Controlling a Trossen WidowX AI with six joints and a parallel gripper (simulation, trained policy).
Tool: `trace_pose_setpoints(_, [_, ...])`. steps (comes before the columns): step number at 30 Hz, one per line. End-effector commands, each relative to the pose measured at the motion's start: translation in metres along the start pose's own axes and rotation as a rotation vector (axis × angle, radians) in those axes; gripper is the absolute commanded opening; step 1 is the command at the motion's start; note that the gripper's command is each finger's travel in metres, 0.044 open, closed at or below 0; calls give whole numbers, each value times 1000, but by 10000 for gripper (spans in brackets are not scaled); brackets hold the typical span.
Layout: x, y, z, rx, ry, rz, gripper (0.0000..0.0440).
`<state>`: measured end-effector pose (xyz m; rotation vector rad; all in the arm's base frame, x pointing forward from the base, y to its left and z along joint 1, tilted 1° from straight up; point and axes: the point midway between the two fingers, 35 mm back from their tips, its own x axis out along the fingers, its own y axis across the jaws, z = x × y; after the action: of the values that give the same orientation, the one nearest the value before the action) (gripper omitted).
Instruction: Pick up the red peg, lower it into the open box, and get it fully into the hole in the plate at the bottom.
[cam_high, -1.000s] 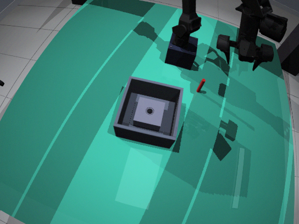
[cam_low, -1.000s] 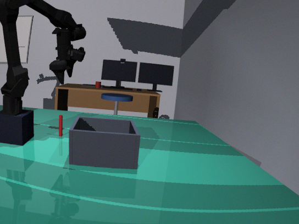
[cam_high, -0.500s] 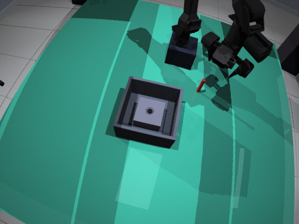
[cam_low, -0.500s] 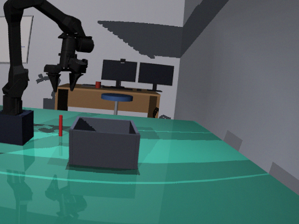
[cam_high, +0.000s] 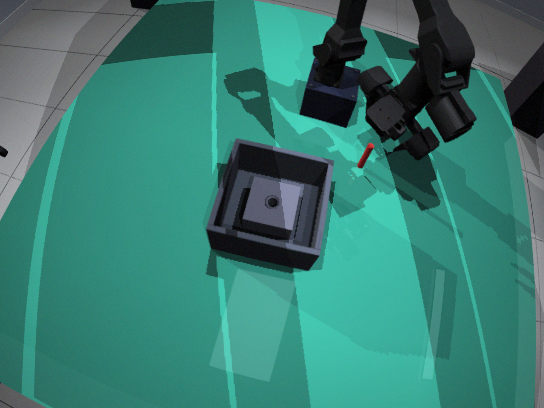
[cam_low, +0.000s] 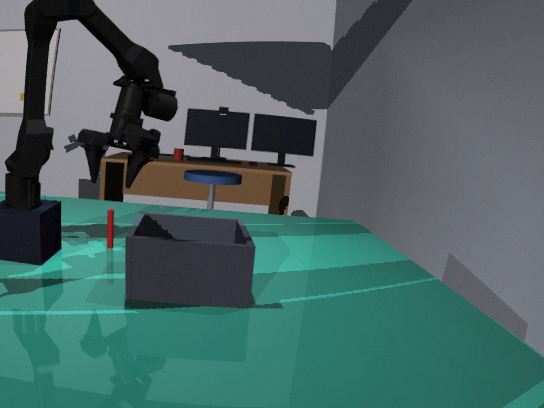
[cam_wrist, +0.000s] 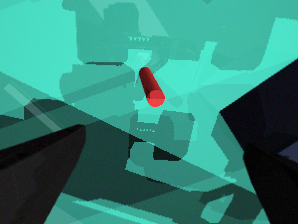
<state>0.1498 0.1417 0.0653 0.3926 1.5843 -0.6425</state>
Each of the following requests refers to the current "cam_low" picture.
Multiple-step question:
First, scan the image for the red peg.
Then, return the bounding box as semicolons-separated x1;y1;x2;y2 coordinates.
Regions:
107;210;114;248

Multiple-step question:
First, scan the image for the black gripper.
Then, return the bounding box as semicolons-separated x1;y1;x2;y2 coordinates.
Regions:
77;108;160;189

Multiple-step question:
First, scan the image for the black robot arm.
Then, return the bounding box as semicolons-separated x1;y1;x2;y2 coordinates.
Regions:
1;0;178;211

